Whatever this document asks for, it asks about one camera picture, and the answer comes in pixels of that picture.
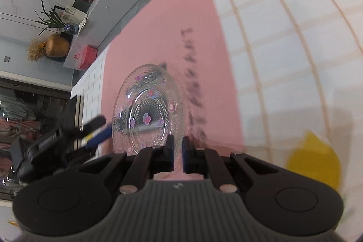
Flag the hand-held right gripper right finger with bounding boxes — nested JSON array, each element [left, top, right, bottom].
[[182, 137, 280, 194]]

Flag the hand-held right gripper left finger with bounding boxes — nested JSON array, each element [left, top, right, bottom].
[[75, 135, 175, 194]]

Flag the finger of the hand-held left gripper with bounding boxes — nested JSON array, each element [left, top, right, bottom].
[[85, 123, 157, 149], [80, 115, 107, 132]]

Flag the large flowered glass plate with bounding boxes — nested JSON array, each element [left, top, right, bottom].
[[111, 63, 190, 159]]

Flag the pink plastic box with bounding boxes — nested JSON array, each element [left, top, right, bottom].
[[74, 45, 98, 70]]

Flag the gold vase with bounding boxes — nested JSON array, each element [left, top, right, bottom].
[[45, 34, 70, 58]]

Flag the dried yellow flowers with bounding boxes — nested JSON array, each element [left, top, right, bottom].
[[27, 38, 47, 62]]

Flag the green leafy plant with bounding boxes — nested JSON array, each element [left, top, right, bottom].
[[34, 0, 69, 35]]

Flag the white picture card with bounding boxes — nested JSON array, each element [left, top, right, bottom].
[[62, 7, 86, 24]]

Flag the grey marble tv console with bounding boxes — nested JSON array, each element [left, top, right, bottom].
[[63, 0, 216, 69]]

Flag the pink and lemon-print tablecloth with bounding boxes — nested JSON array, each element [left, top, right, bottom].
[[69, 0, 363, 242]]

